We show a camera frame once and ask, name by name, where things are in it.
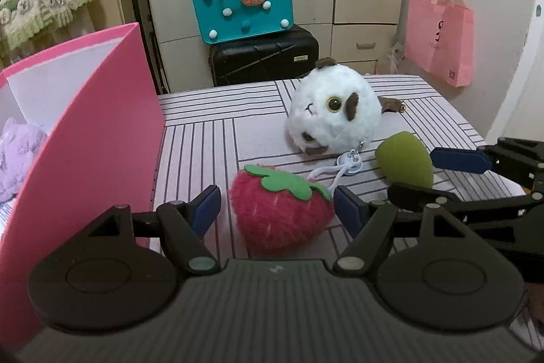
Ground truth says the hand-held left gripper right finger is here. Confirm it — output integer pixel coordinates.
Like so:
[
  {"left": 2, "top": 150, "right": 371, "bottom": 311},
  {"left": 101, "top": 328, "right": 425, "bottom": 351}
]
[{"left": 333, "top": 185, "right": 489, "bottom": 276}]

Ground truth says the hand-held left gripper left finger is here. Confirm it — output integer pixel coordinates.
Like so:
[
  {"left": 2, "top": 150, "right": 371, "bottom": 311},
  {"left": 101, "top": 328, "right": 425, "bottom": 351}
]
[{"left": 74, "top": 184, "right": 222, "bottom": 276}]

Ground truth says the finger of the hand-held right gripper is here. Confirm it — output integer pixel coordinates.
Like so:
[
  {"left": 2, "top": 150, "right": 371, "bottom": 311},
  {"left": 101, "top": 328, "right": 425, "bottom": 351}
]
[
  {"left": 389, "top": 183, "right": 544, "bottom": 224},
  {"left": 429, "top": 137, "right": 544, "bottom": 194}
]

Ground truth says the green makeup sponge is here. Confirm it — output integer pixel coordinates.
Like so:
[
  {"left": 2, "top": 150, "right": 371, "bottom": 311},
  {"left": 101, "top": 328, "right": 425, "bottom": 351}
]
[{"left": 375, "top": 131, "right": 435, "bottom": 190}]

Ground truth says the red strawberry plush toy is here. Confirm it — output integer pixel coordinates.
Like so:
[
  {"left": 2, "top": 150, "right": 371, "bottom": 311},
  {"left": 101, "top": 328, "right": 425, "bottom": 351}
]
[{"left": 229, "top": 164, "right": 336, "bottom": 255}]

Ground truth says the white owl plush toy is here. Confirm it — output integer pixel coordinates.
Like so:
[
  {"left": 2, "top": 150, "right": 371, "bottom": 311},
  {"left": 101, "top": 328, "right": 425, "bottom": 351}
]
[{"left": 284, "top": 57, "right": 406, "bottom": 156}]

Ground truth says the pink storage box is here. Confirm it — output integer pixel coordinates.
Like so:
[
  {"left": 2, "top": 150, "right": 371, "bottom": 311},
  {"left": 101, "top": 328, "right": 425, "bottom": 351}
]
[{"left": 0, "top": 22, "right": 166, "bottom": 351}]

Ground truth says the purple plush toy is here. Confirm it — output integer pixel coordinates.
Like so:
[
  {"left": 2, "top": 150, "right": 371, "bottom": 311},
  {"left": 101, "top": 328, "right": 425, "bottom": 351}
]
[{"left": 0, "top": 117, "right": 48, "bottom": 204}]

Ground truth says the striped bed sheet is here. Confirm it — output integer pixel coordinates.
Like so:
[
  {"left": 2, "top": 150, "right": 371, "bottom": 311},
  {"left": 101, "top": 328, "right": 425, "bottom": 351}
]
[{"left": 151, "top": 75, "right": 544, "bottom": 347}]

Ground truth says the pink shopping bag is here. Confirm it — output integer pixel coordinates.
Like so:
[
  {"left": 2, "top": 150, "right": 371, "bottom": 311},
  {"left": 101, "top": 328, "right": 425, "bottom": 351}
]
[{"left": 404, "top": 0, "right": 474, "bottom": 88}]

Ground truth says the clear plastic bag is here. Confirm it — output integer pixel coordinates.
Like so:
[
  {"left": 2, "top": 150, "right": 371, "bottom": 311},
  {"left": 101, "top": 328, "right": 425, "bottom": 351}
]
[{"left": 374, "top": 42, "right": 406, "bottom": 75}]

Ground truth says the black suitcase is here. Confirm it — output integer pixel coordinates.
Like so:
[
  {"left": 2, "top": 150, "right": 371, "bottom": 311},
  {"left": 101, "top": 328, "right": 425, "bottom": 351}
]
[{"left": 208, "top": 25, "right": 320, "bottom": 88}]

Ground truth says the white keychain cord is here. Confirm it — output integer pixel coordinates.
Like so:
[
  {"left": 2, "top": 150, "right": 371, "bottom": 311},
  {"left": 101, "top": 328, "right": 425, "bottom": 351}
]
[{"left": 308, "top": 149, "right": 364, "bottom": 194}]

